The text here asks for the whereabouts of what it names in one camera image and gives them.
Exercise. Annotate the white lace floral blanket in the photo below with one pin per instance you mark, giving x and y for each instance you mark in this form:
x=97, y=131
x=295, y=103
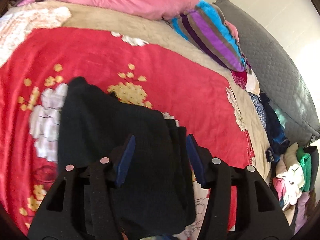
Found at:
x=16, y=26

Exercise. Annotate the beige bed sheet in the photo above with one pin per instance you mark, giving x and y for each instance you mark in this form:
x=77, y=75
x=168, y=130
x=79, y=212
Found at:
x=158, y=32

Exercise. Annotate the red floral blanket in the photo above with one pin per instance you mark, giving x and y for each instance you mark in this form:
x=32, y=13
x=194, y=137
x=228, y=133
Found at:
x=34, y=85

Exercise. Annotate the dark blue velvet garment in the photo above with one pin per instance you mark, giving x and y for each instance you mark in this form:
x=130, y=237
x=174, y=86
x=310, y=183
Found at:
x=273, y=128

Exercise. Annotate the striped purple blue pillow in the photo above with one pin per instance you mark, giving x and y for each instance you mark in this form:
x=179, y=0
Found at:
x=205, y=27

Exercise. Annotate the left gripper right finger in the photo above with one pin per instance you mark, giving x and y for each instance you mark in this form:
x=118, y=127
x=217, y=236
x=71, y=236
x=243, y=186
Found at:
x=240, y=204

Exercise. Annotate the green folded cloth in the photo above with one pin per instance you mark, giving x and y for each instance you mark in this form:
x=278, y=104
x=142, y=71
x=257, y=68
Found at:
x=305, y=161

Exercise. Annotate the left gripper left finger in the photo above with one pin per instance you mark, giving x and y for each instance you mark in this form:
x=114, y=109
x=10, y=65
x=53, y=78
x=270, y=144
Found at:
x=79, y=204

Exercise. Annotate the pile of folded clothes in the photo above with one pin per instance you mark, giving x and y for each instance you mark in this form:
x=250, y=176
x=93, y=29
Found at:
x=297, y=206

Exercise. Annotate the black sweater with orange patches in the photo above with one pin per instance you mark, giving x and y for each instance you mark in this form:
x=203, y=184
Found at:
x=157, y=196

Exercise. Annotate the magenta patterned cloth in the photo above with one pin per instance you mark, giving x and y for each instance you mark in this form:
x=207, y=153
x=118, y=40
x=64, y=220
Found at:
x=240, y=78

